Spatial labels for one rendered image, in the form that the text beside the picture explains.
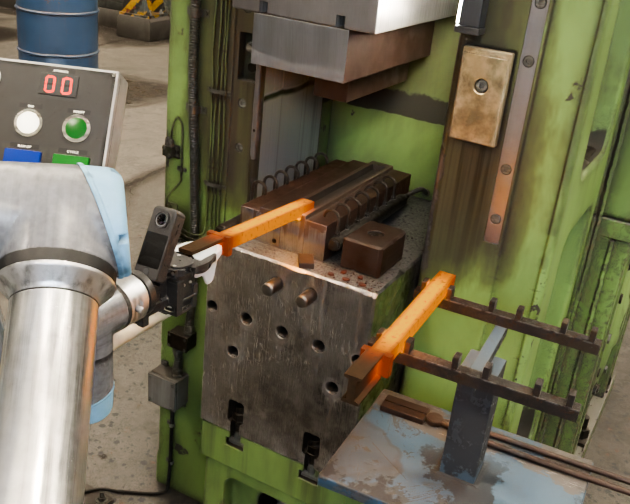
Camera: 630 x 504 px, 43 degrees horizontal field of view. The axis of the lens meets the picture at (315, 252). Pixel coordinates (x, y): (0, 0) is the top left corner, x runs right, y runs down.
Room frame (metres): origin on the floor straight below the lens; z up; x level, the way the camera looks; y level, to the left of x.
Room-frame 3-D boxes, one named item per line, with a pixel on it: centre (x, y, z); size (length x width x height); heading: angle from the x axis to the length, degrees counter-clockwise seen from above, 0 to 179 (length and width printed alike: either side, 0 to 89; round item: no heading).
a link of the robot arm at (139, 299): (1.04, 0.27, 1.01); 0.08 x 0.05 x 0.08; 63
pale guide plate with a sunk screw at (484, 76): (1.47, -0.27, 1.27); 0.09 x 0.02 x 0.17; 63
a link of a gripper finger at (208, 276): (1.20, 0.17, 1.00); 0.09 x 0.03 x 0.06; 150
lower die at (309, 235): (1.68, -0.02, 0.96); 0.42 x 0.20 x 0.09; 153
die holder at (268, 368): (1.66, -0.08, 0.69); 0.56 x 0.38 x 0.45; 153
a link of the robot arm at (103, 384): (0.96, 0.32, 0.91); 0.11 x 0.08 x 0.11; 100
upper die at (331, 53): (1.68, -0.02, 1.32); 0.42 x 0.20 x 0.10; 153
